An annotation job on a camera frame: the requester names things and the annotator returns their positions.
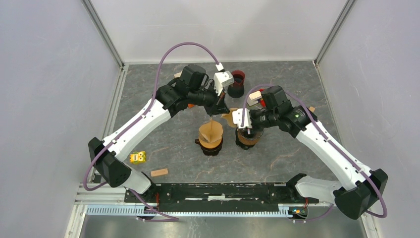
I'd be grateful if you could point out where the green glass dripper cup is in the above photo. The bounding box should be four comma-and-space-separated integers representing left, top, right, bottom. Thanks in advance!
236, 143, 255, 150

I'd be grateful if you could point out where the yellow green toy figure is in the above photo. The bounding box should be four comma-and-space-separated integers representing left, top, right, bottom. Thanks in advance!
129, 151, 146, 164

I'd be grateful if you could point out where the light orange wooden ring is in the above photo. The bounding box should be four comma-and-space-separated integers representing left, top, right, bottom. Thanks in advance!
199, 138, 223, 149

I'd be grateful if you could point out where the clear glass dripper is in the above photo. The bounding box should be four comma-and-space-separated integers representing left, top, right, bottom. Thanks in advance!
198, 126, 223, 149

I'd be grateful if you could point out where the brown glass dripper cup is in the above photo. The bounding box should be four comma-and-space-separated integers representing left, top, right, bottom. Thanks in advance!
195, 139, 223, 156

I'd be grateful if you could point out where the flat wooden block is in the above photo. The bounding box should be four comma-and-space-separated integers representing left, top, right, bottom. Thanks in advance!
151, 168, 169, 177

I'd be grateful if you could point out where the dark red black carafe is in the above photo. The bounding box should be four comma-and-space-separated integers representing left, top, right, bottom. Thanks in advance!
227, 70, 245, 98

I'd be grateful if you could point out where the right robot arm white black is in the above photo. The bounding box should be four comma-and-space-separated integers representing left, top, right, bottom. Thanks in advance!
234, 84, 388, 220

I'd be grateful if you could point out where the colourful toy block stack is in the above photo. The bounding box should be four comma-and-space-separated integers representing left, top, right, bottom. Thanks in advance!
247, 89, 265, 107

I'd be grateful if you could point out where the grey ribbed dripper cone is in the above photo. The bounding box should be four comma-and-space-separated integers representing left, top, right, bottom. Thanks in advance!
236, 128, 263, 145

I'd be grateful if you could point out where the brown paper coffee filter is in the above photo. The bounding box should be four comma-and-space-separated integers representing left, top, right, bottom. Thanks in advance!
199, 120, 223, 143

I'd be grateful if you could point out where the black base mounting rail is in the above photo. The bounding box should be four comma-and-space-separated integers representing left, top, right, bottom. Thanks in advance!
140, 182, 319, 212

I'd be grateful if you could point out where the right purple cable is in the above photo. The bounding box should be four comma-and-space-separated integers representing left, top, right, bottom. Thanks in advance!
241, 84, 388, 223

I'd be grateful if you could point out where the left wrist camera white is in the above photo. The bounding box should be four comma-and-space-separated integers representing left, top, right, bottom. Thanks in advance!
213, 71, 234, 96

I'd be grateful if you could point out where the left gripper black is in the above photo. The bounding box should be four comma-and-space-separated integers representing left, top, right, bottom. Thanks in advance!
188, 81, 230, 118

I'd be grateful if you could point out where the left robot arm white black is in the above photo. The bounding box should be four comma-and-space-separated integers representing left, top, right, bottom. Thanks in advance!
88, 64, 233, 202

